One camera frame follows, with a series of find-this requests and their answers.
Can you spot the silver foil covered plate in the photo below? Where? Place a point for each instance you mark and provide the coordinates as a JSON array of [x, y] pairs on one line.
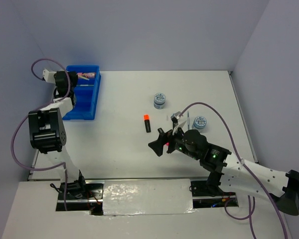
[[147, 197]]

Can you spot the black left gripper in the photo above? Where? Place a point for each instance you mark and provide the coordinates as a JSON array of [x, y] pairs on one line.
[[74, 77]]

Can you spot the pink capped pencil tube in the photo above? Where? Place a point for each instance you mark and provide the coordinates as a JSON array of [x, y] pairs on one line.
[[90, 75]]

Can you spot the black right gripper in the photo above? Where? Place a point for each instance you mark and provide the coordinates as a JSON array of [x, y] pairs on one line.
[[157, 145]]

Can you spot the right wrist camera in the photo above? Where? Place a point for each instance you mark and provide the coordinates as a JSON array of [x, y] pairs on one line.
[[177, 122]]

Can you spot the blue plastic compartment bin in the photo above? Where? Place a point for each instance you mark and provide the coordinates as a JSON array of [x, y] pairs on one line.
[[86, 97]]

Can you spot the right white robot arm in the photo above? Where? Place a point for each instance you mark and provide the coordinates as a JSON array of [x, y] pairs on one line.
[[228, 173]]

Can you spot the orange capped black highlighter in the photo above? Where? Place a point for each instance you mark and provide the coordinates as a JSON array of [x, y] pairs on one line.
[[147, 123]]

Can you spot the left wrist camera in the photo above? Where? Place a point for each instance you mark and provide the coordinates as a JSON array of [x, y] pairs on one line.
[[48, 76]]

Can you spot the blue thin pen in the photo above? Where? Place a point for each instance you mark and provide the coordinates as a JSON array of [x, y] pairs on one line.
[[188, 120]]

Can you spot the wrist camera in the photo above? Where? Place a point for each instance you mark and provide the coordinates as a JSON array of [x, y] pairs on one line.
[[177, 122], [48, 76]]

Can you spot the black metal base rail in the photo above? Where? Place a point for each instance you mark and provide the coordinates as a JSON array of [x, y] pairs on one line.
[[92, 201]]

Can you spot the blue paint jar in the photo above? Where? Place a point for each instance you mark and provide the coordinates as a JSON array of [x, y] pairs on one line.
[[159, 100], [199, 123]]

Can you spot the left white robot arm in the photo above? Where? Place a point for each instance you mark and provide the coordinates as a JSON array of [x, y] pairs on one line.
[[48, 135]]

